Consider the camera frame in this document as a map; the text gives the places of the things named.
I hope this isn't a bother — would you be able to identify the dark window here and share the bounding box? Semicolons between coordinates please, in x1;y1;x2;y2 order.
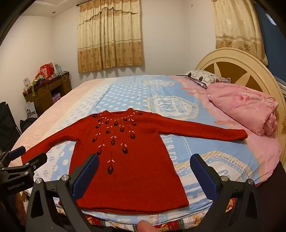
255;2;286;84

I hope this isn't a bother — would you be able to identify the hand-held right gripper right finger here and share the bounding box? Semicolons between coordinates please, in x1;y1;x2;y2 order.
190;153;261;232

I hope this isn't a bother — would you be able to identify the blue polka dot printed bedsheet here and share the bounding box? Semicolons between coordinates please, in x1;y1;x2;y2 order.
10;74;282;232

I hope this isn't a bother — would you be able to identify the beige patterned curtain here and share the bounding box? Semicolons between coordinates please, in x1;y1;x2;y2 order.
77;0;144;73
211;0;268;66

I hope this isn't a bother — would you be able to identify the striped cloth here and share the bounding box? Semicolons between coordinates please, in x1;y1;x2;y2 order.
30;76;46;97

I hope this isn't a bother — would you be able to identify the folded pink quilt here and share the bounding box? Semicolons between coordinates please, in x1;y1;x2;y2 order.
207;84;279;136

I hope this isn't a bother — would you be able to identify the brown wooden desk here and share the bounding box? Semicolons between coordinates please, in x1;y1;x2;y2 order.
22;71;72;117

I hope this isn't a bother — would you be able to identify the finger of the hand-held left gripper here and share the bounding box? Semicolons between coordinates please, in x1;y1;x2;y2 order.
0;146;26;167
3;153;48;176

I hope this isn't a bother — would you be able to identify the cartoon printed mattress cover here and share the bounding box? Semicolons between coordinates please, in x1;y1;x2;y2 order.
54;198;237;232

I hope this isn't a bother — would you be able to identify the black bag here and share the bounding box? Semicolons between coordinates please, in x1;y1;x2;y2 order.
20;117;38;135

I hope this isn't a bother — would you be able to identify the person's right hand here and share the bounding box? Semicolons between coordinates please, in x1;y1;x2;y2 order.
137;220;154;232

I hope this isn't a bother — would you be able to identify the cream round bed headboard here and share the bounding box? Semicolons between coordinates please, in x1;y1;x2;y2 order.
195;47;286;145

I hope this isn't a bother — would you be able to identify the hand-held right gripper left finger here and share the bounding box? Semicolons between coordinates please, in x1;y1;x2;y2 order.
26;153;112;232

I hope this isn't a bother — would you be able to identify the white printed bag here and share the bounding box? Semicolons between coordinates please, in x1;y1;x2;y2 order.
26;101;37;118

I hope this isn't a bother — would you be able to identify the black folding chair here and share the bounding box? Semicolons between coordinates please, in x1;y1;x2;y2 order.
0;101;22;152

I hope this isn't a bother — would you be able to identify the red gift bag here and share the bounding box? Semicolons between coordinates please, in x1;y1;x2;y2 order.
40;64;55;79

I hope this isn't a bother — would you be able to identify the red embroidered knit sweater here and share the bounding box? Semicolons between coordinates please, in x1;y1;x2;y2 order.
21;108;248;216

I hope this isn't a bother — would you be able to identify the patterned white brown pillow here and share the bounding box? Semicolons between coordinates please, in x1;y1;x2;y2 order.
184;70;231;89

